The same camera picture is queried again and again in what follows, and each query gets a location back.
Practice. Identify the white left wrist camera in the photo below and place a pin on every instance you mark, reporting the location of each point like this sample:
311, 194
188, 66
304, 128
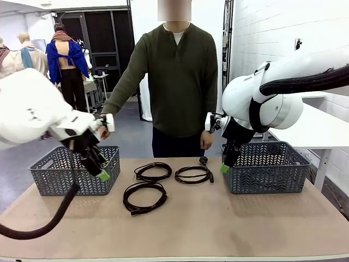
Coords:
109, 122

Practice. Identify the person in green shirt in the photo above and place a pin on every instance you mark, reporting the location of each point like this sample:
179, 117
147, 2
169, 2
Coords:
180, 82

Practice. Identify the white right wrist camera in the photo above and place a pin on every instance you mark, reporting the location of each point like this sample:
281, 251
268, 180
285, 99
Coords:
207, 122

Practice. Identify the black framed partition panels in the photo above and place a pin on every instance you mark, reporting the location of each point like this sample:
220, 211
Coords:
103, 32

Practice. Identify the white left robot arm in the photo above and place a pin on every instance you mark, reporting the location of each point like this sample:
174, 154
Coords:
27, 109

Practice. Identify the person's left hand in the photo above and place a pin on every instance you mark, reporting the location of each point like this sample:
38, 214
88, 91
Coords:
207, 140

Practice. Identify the mannequin with patterned scarf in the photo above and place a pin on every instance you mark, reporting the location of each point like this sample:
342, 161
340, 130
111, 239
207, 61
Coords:
6, 60

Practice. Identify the bald beige-clothed mannequin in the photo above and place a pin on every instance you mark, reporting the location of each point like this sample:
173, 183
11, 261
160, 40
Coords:
35, 58

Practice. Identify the person's right hand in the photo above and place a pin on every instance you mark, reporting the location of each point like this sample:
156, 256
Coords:
103, 134

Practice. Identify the grey plastic lattice basket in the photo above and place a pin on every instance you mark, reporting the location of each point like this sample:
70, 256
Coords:
267, 165
54, 169

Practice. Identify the person's left forearm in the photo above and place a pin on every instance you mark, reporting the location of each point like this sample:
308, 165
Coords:
211, 103

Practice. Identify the person's right forearm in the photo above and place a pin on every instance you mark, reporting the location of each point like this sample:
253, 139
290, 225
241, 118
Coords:
117, 98

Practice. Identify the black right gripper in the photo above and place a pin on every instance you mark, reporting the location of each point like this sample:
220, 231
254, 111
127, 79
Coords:
237, 133

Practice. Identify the mannequin with blue garment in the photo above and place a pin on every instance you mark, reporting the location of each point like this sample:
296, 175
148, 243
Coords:
58, 54

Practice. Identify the small grey side table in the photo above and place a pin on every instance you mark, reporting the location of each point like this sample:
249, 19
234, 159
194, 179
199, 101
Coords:
88, 86

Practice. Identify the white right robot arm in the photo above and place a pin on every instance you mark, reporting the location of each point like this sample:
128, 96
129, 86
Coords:
237, 92

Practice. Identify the black wall-mounted device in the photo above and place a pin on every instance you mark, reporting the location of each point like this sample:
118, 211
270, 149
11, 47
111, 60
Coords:
298, 44

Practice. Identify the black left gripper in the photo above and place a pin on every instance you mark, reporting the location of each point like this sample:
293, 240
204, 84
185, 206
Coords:
81, 142

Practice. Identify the white torso mannequin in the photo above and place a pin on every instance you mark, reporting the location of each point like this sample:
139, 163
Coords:
86, 56

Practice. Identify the white table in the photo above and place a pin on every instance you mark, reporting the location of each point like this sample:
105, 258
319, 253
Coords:
313, 131
313, 95

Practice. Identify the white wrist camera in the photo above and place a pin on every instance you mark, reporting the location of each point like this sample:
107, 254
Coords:
109, 122
207, 122

